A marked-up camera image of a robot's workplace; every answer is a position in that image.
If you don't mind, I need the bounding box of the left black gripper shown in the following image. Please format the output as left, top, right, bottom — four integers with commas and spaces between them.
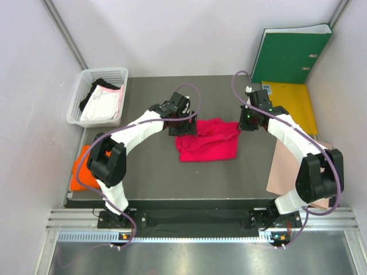
169, 110, 197, 138

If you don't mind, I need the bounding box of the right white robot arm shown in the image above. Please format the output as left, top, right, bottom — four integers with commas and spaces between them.
239, 87, 344, 227

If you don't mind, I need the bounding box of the aluminium rail frame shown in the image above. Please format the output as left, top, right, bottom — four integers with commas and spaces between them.
34, 201, 366, 274

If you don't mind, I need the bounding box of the black garment in basket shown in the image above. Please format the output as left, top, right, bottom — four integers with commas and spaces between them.
79, 80, 120, 110

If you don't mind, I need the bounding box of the beige paper folder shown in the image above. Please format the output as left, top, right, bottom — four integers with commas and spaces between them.
266, 134, 334, 211

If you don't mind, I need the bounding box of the pink t shirt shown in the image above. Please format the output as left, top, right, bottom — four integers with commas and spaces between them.
175, 118, 240, 162

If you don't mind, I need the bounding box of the yellow folder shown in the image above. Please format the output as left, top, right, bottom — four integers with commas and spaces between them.
261, 81, 318, 135

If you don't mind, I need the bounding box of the white plastic basket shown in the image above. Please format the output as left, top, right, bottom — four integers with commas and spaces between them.
67, 67, 128, 128

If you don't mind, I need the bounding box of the green ring binder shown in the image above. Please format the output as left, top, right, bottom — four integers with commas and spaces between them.
251, 23, 333, 84

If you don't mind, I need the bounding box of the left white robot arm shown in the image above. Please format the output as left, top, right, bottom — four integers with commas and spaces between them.
87, 92, 197, 227

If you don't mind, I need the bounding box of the white t shirt in basket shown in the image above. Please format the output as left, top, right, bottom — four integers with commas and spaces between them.
80, 85, 124, 121

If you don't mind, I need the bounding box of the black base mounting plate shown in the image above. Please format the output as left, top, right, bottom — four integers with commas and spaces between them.
97, 209, 302, 230

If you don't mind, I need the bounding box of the orange folded t shirt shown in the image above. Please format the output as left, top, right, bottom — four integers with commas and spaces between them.
70, 145, 100, 191

